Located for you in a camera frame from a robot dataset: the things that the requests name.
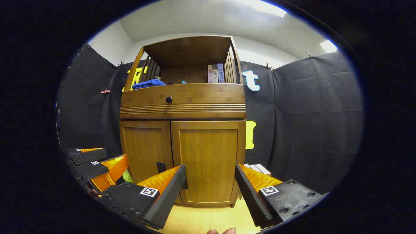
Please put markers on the dark grey book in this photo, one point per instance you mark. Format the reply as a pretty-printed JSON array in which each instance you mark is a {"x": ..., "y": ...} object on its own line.
[{"x": 255, "y": 168}]

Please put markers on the grey-brown book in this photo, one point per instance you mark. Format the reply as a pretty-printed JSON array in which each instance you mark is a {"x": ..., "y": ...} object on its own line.
[{"x": 215, "y": 74}]

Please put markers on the blue cloth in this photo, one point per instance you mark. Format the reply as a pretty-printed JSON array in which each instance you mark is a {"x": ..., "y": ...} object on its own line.
[{"x": 148, "y": 84}]

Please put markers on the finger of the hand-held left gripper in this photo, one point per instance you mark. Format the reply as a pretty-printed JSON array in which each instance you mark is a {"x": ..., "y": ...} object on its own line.
[
  {"x": 87, "y": 156},
  {"x": 89, "y": 169}
]

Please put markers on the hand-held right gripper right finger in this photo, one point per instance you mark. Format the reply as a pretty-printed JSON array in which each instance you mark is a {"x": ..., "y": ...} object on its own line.
[{"x": 252, "y": 198}]

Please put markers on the wooden double-door shoe cabinet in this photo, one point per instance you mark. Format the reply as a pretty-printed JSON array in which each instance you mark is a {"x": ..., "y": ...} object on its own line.
[{"x": 195, "y": 48}]

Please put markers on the brown book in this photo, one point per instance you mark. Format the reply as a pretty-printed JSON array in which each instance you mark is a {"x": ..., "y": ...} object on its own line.
[{"x": 264, "y": 170}]

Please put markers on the wooden door of cabinet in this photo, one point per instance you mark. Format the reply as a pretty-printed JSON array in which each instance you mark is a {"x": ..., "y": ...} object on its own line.
[
  {"x": 208, "y": 156},
  {"x": 146, "y": 146}
]

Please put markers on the lilac book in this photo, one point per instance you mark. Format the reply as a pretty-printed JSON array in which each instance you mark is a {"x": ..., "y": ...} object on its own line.
[{"x": 221, "y": 73}]

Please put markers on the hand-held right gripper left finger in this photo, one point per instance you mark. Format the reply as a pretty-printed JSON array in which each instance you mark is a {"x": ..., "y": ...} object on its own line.
[{"x": 169, "y": 201}]

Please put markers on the ceiling light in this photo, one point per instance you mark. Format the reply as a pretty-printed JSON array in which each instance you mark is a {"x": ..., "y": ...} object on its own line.
[{"x": 329, "y": 46}]

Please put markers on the black backdrop cloth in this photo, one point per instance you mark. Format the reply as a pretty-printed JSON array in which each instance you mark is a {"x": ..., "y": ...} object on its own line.
[{"x": 308, "y": 113}]

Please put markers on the pink book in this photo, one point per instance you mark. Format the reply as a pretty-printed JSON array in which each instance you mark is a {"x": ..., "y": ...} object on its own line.
[{"x": 210, "y": 74}]

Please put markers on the green frog toy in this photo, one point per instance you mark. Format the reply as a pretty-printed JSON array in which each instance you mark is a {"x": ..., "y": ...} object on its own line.
[{"x": 127, "y": 177}]

